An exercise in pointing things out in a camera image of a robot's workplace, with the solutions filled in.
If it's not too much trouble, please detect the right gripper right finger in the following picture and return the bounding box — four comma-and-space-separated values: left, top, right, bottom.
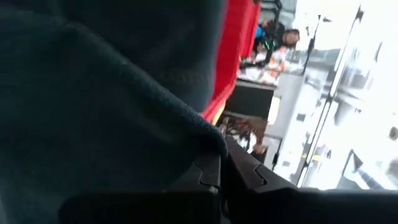
223, 138, 398, 224

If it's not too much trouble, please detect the dark green garment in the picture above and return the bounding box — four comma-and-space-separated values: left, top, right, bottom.
0, 0, 230, 224

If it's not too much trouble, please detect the red plastic laundry basket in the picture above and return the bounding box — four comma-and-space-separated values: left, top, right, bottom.
201, 0, 262, 123

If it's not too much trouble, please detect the person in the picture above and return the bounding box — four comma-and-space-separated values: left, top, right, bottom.
282, 28, 301, 50

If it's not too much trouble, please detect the black partition panel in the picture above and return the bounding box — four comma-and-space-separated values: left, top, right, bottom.
225, 81, 277, 119

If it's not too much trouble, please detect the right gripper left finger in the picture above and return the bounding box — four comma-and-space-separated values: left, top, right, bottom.
58, 152, 222, 224

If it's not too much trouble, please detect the brown floral fabric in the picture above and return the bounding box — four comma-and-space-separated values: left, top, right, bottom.
217, 115, 269, 149

